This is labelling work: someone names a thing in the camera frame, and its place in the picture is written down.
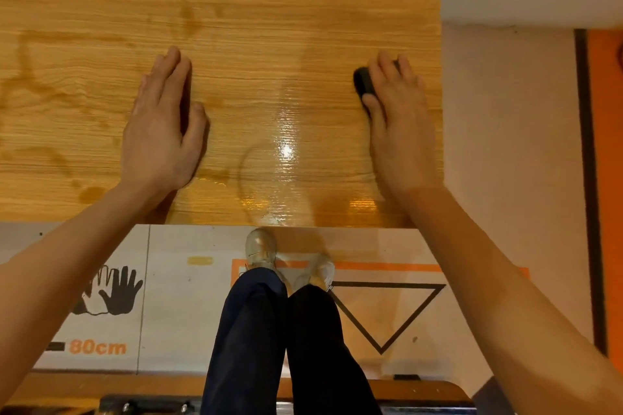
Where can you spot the person's right hand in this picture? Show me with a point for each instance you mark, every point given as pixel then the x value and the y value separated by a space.
pixel 404 137

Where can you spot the person's left hand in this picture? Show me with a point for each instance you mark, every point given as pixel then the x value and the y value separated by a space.
pixel 155 147

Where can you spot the person's right middle finger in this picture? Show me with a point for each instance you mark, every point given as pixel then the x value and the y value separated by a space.
pixel 393 73

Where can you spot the person's left thumb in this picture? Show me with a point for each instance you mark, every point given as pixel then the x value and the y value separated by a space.
pixel 197 125

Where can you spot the person's right little finger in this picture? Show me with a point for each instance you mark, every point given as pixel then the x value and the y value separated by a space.
pixel 420 91

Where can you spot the person's right thumb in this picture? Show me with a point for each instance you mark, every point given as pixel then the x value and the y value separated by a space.
pixel 374 110

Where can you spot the person's left middle finger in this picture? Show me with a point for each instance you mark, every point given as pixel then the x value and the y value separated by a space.
pixel 163 72

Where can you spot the black sponge block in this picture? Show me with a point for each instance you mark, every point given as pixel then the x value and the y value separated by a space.
pixel 362 81

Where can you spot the person's left forearm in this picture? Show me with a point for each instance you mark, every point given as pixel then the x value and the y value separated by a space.
pixel 73 259

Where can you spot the person's right forearm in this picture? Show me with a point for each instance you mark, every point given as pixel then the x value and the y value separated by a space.
pixel 496 293

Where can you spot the person's left white shoe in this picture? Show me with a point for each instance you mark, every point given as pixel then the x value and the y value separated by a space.
pixel 260 249

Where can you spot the person's white shoe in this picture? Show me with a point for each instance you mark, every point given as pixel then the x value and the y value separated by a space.
pixel 322 272
pixel 260 249

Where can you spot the person's right white shoe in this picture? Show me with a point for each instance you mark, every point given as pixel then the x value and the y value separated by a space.
pixel 322 272

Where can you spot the white printed floor mat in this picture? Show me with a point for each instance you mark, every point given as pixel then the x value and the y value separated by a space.
pixel 190 312

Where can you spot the person's left leg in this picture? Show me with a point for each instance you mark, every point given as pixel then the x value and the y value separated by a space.
pixel 250 346

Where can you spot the person's leg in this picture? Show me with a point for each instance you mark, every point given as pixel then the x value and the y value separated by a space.
pixel 250 346
pixel 321 356

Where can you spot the person's right leg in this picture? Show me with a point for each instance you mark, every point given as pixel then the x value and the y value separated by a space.
pixel 321 356

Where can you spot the black metal chair bracket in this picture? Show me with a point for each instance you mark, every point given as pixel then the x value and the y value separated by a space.
pixel 146 405

